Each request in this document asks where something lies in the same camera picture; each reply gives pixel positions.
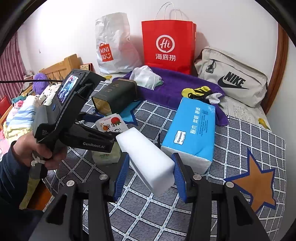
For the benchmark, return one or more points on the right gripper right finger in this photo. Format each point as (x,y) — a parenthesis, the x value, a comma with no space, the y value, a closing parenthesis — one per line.
(235,218)

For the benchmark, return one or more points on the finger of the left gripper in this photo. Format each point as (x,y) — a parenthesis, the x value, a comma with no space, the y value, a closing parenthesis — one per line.
(83,137)
(92,118)

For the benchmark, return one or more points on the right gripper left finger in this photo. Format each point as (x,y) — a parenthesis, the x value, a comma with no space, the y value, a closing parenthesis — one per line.
(80,210)

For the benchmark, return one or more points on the fruit print wet wipe packet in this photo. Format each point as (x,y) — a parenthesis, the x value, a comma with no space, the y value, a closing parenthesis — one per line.
(112,123)

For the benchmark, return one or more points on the translucent zip pouch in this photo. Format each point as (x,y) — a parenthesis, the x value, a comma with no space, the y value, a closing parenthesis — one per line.
(157,83)

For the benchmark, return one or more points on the white glove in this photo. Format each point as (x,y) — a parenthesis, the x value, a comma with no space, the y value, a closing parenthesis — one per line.
(143,75)

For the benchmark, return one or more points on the white foam sponge block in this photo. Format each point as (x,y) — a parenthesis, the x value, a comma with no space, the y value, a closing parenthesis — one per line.
(152,165)

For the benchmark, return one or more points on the blue tissue pack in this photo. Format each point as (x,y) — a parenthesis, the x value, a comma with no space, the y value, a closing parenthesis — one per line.
(192,134)

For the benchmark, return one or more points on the yellow black mesh pouch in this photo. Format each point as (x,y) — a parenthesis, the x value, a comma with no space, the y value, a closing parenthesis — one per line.
(197,93)

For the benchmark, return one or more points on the white sock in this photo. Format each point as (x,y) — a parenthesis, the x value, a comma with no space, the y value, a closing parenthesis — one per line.
(214,98)

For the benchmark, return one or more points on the person's left forearm sleeve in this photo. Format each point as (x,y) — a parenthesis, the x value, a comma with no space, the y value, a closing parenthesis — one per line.
(16,223)

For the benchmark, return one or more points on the person's left hand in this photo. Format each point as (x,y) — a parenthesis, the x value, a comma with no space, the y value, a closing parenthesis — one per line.
(23,148)

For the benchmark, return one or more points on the white dotted pillow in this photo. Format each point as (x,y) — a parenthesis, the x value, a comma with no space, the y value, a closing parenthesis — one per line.
(48,94)

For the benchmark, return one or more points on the purple plush toy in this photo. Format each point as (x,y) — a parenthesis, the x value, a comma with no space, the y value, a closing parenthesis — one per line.
(40,83)

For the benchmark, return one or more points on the dark green tea tin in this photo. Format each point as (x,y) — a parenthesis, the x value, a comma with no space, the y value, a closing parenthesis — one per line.
(115,97)

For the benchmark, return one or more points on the wooden bed headboard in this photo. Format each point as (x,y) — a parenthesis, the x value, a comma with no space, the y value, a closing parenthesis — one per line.
(61,69)

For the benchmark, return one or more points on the patterned gift box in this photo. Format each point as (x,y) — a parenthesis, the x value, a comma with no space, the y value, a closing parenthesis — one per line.
(88,66)

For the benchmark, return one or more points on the grey checked blanket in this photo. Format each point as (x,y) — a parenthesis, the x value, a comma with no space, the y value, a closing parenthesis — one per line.
(140,215)

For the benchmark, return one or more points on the white Miniso plastic bag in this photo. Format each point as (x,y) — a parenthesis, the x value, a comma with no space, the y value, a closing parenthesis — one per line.
(114,51)

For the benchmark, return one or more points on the purple towel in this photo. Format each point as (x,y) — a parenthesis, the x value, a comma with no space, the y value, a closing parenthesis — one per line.
(169,93)

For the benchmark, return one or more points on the red Haidilao paper bag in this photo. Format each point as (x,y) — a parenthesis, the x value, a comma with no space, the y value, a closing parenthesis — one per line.
(169,44)

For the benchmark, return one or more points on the beige Nike bag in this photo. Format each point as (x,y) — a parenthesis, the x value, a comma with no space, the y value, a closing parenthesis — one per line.
(237,79)

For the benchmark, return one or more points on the brown wooden door frame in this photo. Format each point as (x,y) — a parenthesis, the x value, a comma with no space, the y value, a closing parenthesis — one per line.
(278,69)

